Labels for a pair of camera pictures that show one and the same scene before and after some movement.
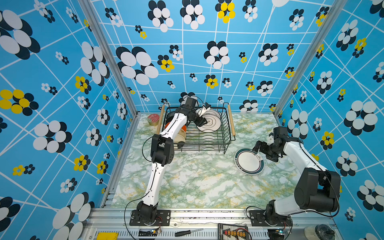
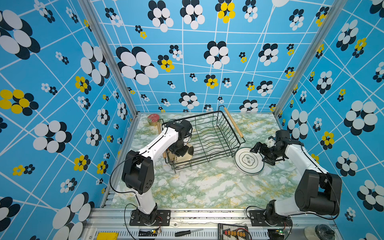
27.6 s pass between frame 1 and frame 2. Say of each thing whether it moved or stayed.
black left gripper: moved
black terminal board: stayed
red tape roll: stayed
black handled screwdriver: stayed
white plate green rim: moved
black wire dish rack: moved
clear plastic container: stayed
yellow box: stayed
